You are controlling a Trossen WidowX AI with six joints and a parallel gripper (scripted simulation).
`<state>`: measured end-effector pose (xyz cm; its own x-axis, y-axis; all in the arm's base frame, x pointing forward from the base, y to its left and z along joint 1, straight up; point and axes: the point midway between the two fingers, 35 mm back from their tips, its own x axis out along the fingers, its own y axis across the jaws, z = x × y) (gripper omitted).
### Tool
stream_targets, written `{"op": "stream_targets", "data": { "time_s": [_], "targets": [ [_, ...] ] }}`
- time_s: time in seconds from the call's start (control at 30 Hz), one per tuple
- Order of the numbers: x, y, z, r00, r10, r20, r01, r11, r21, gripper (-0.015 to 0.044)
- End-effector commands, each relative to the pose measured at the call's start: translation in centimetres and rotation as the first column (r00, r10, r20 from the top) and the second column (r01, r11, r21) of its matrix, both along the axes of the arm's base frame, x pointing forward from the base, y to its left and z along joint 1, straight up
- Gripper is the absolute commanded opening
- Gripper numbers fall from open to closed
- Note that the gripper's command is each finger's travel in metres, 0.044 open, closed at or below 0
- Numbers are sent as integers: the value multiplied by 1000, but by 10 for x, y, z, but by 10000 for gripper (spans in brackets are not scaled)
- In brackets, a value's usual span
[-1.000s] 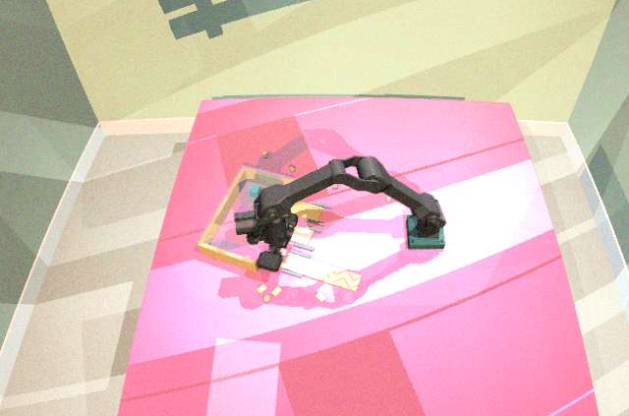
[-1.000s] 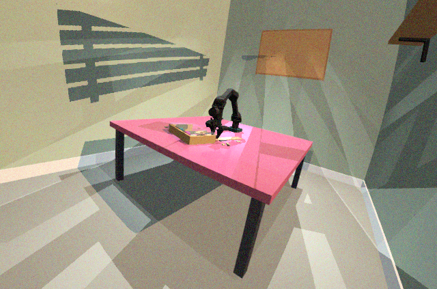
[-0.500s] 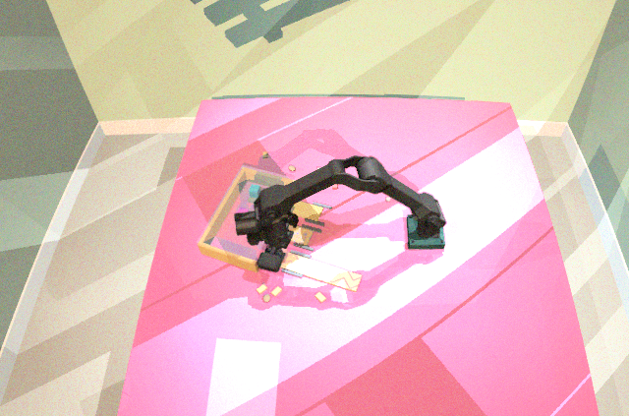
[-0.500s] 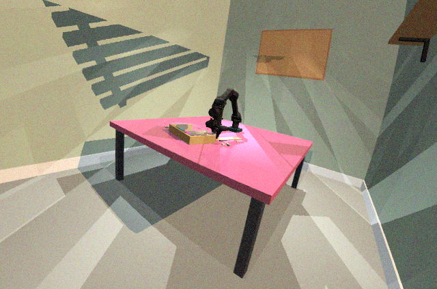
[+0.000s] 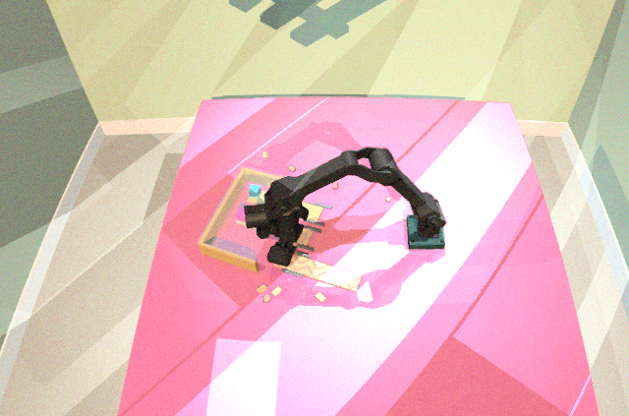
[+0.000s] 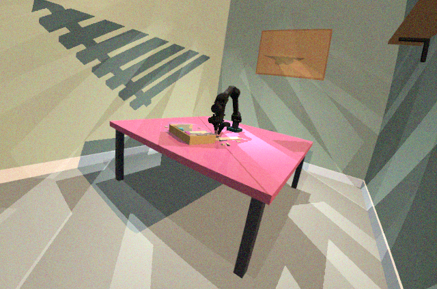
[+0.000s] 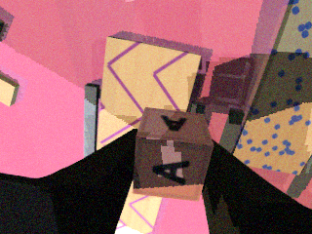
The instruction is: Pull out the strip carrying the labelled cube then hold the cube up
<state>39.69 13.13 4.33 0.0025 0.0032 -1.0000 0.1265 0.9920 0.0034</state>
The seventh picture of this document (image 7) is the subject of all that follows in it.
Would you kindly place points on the brown letter cube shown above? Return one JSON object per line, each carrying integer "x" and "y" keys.
{"x": 172, "y": 155}

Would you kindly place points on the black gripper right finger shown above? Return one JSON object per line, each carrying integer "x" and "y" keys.
{"x": 239, "y": 201}

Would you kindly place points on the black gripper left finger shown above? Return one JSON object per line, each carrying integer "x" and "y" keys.
{"x": 86, "y": 197}

